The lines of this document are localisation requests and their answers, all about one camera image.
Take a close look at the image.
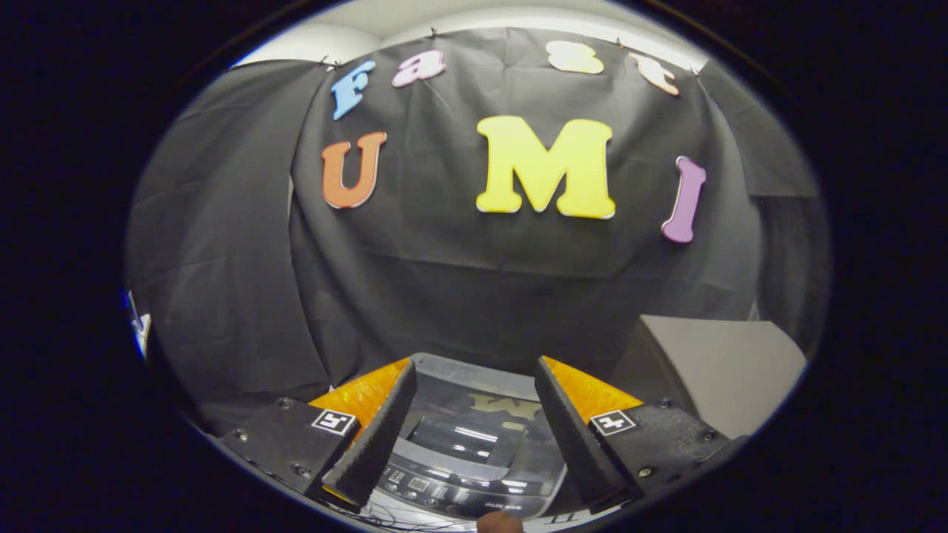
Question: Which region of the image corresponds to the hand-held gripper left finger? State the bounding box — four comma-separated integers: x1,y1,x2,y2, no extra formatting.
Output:
215,357,420,513

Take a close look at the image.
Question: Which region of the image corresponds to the dark washing machine lid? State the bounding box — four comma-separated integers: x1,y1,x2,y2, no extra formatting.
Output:
396,353,567,482

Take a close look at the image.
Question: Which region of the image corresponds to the grey metal cabinet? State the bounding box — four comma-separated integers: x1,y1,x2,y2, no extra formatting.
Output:
611,315,808,439

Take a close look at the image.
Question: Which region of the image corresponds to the grey washing machine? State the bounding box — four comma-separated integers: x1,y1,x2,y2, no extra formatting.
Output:
326,353,615,523

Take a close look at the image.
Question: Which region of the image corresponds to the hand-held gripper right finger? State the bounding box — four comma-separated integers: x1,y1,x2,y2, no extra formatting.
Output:
535,355,749,515

